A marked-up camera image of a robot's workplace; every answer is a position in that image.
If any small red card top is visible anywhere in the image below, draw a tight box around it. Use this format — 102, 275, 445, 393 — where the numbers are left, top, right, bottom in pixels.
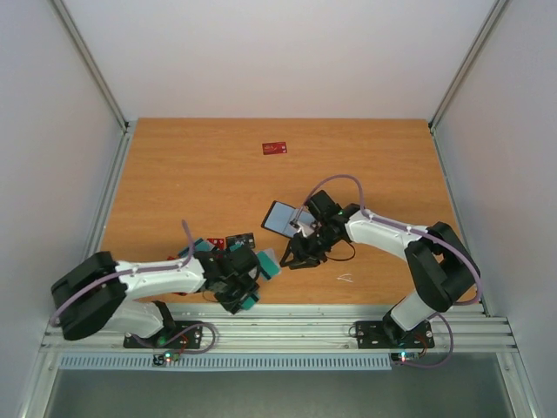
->
207, 238, 225, 249

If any left controller board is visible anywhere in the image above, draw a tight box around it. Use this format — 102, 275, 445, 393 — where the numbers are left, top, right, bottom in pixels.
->
152, 352, 181, 367

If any right controller board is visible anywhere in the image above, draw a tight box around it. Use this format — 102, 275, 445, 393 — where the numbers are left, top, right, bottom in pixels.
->
391, 351, 421, 363

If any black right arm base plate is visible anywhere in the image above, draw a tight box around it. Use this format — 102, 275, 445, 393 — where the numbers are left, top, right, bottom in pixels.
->
353, 320, 435, 350

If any black leather card holder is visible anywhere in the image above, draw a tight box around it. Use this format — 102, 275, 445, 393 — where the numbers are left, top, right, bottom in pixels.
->
261, 200, 298, 239

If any teal card front bottom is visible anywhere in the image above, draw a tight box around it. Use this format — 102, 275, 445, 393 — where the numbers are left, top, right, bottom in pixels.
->
241, 293, 259, 310

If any teal card right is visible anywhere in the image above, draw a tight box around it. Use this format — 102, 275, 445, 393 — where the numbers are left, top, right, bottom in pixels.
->
257, 250, 281, 280

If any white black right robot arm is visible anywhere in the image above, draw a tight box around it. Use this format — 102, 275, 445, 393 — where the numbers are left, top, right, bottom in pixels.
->
280, 190, 481, 346

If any teal card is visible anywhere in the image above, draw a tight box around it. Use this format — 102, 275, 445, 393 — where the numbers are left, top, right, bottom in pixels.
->
257, 250, 281, 280
178, 239, 216, 258
241, 293, 259, 310

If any teal card top left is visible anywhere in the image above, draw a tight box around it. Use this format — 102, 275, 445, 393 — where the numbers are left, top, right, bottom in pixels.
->
178, 239, 216, 258

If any black card in pile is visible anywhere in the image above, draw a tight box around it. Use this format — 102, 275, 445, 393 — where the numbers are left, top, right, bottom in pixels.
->
225, 233, 256, 248

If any red card far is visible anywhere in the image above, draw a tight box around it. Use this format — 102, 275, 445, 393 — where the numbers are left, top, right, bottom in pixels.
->
262, 141, 288, 155

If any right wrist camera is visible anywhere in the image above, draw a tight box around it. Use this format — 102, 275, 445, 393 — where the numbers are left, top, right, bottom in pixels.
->
290, 220, 315, 238

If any white card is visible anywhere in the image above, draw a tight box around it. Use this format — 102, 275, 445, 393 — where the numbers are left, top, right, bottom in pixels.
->
264, 248, 276, 258

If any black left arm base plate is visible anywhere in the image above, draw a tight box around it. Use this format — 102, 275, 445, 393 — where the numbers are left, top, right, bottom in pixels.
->
123, 320, 204, 350

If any controller board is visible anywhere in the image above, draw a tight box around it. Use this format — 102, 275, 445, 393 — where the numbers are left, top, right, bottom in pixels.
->
391, 351, 421, 363
152, 352, 181, 367

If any grey slotted cable duct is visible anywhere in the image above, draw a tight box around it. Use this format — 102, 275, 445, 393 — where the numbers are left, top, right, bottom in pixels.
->
58, 353, 392, 372

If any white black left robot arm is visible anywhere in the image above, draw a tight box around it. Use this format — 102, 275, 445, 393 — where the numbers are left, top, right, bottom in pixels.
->
50, 246, 264, 347

